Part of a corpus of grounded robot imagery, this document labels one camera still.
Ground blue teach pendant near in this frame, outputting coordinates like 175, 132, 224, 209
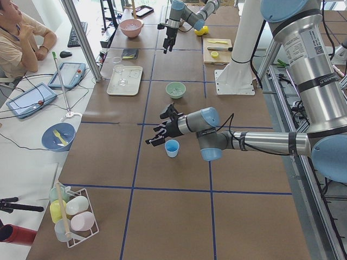
6, 83, 57, 119

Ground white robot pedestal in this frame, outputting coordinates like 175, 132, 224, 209
215, 0, 264, 95

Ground ice cubes in bowl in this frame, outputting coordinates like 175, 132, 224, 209
170, 87, 182, 96

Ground white cup on rack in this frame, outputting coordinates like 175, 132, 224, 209
66, 196, 89, 216

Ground metal rod green tip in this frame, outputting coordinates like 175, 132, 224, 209
52, 51, 74, 118

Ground red cylinder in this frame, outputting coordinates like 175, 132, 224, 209
1, 224, 37, 246

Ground pink bowl with ice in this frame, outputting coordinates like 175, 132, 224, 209
119, 19, 143, 38

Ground black camera tripod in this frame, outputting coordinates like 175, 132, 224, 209
1, 197, 44, 213

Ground grey folded cloth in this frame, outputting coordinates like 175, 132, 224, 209
121, 48, 139, 60

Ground yellow lemon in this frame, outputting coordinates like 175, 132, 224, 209
203, 25, 209, 34
194, 28, 205, 36

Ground light blue plastic cup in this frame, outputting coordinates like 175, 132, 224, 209
164, 139, 179, 158

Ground pink cup on rack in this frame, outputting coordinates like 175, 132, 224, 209
70, 211, 95, 231

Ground green cup on rack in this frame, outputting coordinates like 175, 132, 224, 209
49, 184, 70, 203

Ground blue bowl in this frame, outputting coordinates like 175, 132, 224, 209
41, 122, 76, 152

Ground black computer mouse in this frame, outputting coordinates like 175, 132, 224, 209
60, 50, 72, 59

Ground blue teach pendant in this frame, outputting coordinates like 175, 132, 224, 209
6, 83, 57, 119
48, 62, 86, 89

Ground white wire cup rack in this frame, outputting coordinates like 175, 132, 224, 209
54, 182, 99, 248

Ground cream bear serving tray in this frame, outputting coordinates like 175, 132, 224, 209
106, 64, 143, 96

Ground black keyboard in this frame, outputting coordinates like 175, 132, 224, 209
67, 21, 88, 48

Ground yellow plastic fork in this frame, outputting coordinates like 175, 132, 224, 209
53, 129, 67, 146

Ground aluminium frame post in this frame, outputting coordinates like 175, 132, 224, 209
61, 0, 102, 82

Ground blue teach pendant far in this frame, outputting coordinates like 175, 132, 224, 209
48, 62, 86, 89

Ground mint green bowl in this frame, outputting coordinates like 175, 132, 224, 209
165, 82, 186, 99

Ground wooden cutting board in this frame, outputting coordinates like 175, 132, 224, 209
203, 38, 233, 64

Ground clear wine glass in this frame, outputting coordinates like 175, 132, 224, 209
112, 56, 128, 86

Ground yellow plastic knife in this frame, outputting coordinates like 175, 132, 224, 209
207, 40, 228, 44

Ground half lemon slice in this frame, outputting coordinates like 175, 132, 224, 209
210, 51, 219, 59

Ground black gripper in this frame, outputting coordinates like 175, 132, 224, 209
157, 23, 178, 54
145, 103, 181, 146

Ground seated person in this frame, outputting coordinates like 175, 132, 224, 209
1, 1, 57, 79

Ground yellow cup on rack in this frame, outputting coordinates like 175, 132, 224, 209
49, 199, 62, 224

